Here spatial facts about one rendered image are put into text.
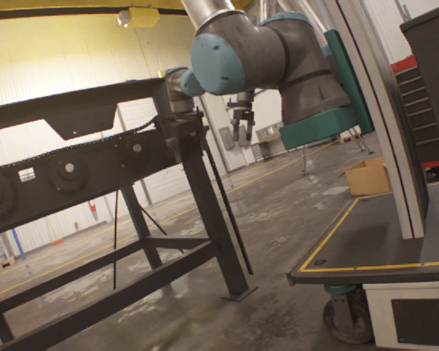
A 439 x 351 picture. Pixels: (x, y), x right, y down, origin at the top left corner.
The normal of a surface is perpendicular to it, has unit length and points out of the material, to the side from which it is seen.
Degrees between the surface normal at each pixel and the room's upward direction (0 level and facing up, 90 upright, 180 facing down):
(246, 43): 85
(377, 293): 90
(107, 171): 90
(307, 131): 90
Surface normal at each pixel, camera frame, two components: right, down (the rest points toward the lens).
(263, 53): 0.42, 0.18
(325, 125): -0.66, 0.28
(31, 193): 0.58, -0.16
